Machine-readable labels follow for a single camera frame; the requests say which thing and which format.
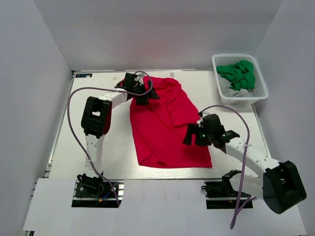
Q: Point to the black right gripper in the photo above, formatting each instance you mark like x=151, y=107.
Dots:
x=192, y=130

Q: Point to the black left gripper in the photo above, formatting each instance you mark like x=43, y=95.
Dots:
x=142, y=100

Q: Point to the red t shirt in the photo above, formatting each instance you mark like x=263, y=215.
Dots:
x=160, y=127

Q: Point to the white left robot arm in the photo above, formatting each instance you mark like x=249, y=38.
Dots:
x=97, y=114

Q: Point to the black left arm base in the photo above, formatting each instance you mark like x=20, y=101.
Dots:
x=94, y=192

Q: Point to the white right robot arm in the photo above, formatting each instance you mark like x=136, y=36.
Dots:
x=277, y=183

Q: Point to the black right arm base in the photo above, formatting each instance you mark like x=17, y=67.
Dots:
x=218, y=196

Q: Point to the grey t shirt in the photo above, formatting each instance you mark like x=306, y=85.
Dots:
x=228, y=92

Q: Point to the green t shirt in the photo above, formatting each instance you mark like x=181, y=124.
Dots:
x=240, y=75

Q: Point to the blue table label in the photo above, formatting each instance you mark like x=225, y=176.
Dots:
x=84, y=75

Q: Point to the white plastic basket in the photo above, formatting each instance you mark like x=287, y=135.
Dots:
x=258, y=93

